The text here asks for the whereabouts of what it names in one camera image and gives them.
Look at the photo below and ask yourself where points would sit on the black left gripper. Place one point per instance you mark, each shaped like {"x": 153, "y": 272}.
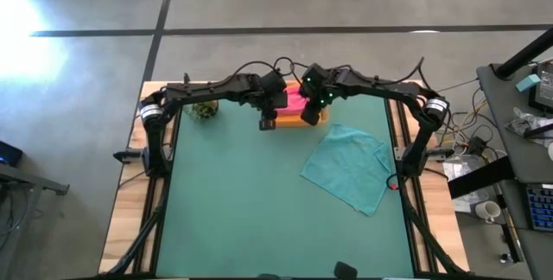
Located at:
{"x": 270, "y": 92}

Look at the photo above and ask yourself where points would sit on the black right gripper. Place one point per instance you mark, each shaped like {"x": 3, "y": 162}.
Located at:
{"x": 322, "y": 85}

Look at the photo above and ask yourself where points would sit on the pink microfiber towel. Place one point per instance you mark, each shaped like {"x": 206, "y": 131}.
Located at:
{"x": 296, "y": 103}

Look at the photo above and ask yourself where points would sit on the teal microfiber towel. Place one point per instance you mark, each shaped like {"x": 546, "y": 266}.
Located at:
{"x": 350, "y": 167}

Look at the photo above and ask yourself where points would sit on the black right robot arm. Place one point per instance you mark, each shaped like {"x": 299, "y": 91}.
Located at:
{"x": 389, "y": 87}

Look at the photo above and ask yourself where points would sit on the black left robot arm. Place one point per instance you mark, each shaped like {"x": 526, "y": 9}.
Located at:
{"x": 203, "y": 90}

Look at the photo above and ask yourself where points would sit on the tan plastic bin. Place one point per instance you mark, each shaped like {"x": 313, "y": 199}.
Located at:
{"x": 289, "y": 122}

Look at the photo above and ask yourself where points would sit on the small potted succulent plant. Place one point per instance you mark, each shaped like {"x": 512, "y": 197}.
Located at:
{"x": 203, "y": 110}

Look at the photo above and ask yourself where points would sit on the green table mat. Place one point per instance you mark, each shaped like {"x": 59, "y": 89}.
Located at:
{"x": 242, "y": 206}

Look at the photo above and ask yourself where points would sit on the small red plug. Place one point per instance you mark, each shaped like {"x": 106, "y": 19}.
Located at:
{"x": 394, "y": 186}

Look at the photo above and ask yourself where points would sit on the white papers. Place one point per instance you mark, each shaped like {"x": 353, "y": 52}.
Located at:
{"x": 455, "y": 169}

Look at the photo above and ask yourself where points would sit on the small black rounded object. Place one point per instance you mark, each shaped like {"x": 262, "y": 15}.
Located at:
{"x": 345, "y": 270}

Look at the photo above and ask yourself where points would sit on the black power adapter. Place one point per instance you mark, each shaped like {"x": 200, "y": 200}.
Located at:
{"x": 477, "y": 146}

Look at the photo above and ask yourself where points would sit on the black crossbeam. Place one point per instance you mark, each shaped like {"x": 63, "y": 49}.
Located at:
{"x": 479, "y": 178}

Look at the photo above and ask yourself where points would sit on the white mug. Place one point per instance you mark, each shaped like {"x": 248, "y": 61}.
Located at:
{"x": 488, "y": 211}

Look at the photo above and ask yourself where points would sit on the grey crumpled bag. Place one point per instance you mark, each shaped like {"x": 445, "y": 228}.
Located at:
{"x": 525, "y": 120}

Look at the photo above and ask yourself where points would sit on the light blue box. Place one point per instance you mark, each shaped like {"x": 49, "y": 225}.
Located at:
{"x": 528, "y": 83}

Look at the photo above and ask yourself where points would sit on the black stand pole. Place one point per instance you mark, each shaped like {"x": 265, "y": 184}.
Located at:
{"x": 523, "y": 55}

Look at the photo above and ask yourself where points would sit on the grey side desk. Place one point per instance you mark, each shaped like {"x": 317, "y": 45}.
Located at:
{"x": 529, "y": 163}

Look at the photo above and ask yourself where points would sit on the black desk device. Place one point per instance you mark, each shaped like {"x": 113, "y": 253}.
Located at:
{"x": 545, "y": 90}

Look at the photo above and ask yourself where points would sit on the black floor stand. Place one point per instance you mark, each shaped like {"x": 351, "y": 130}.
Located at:
{"x": 34, "y": 180}

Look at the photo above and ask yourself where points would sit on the dark computer keyboard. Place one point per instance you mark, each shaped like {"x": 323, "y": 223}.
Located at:
{"x": 542, "y": 206}

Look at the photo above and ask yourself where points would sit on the dark blue box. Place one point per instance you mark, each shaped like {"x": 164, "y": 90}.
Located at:
{"x": 8, "y": 154}

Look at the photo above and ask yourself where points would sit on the black table frame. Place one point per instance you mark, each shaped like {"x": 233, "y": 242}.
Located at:
{"x": 406, "y": 116}

